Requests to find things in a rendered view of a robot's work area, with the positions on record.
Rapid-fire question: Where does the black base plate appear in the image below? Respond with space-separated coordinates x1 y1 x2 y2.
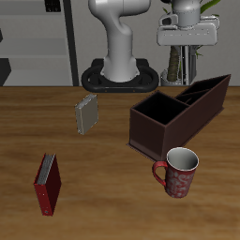
81 57 160 94

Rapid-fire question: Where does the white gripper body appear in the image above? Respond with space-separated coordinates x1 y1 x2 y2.
156 15 220 47

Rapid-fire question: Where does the grey book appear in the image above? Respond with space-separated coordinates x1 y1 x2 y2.
74 93 99 136

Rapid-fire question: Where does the grey shelf unit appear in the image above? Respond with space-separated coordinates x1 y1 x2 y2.
0 0 75 87

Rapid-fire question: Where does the dark upright post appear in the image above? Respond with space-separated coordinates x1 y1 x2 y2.
63 0 81 87

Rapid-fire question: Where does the dark brown desk caddy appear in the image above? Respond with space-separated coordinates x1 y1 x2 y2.
126 73 233 163

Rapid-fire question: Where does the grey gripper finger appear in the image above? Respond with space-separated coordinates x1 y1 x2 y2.
188 45 199 62
179 45 189 62

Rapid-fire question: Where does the red patterned mug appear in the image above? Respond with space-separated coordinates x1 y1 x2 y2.
151 146 201 200

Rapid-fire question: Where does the pot plant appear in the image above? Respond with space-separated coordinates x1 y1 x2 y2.
159 0 223 87

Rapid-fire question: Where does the red book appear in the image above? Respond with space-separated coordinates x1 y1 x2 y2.
33 152 63 218

